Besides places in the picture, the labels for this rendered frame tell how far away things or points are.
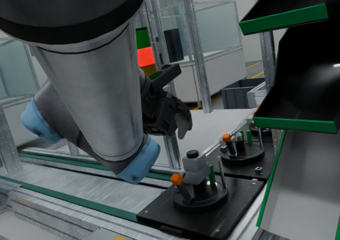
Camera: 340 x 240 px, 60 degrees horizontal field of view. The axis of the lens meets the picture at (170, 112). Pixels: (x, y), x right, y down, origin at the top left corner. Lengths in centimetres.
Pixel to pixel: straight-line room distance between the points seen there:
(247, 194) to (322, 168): 22
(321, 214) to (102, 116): 43
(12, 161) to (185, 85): 454
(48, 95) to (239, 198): 49
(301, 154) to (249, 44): 1145
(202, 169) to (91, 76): 55
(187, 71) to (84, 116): 542
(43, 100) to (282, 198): 46
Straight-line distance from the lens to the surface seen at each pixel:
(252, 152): 94
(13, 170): 161
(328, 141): 63
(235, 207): 72
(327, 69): 62
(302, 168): 62
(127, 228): 77
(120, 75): 22
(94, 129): 30
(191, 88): 571
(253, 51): 1201
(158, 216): 74
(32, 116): 49
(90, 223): 83
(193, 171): 72
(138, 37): 86
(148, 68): 86
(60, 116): 47
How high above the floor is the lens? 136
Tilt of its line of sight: 13 degrees down
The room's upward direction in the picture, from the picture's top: 12 degrees counter-clockwise
